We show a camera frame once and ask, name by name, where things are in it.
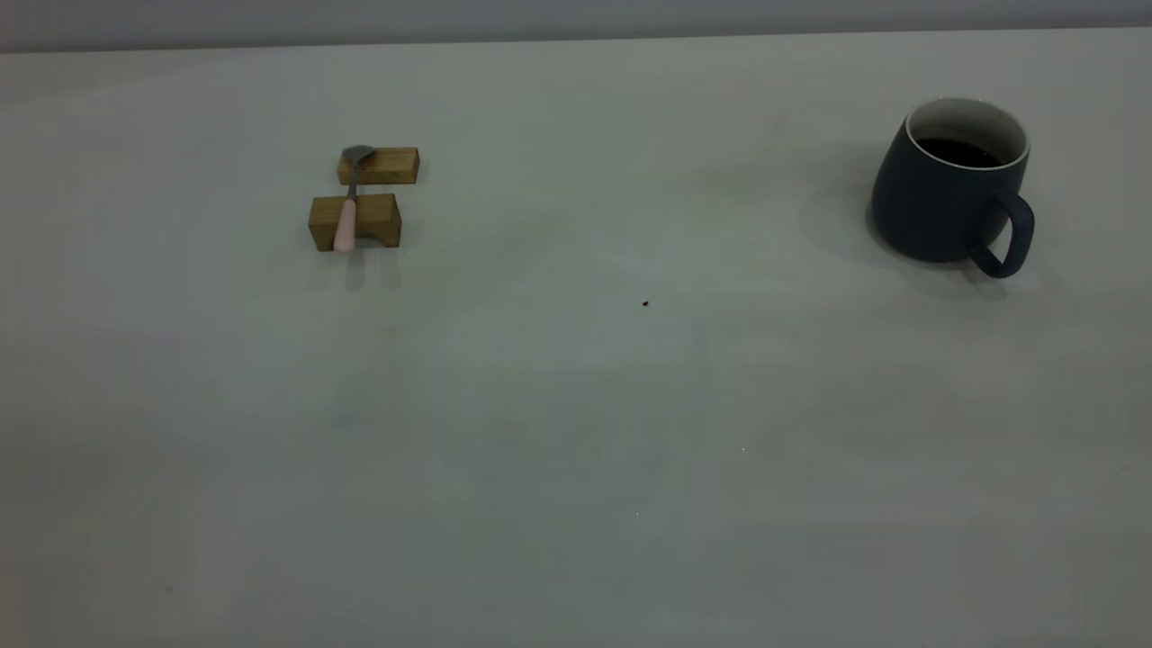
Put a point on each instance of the dark grey ceramic cup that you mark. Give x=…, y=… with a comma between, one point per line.
x=927, y=207

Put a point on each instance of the flat wooden block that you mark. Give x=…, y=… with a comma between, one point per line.
x=396, y=166

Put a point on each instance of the notched wooden block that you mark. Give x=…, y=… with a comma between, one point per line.
x=378, y=214

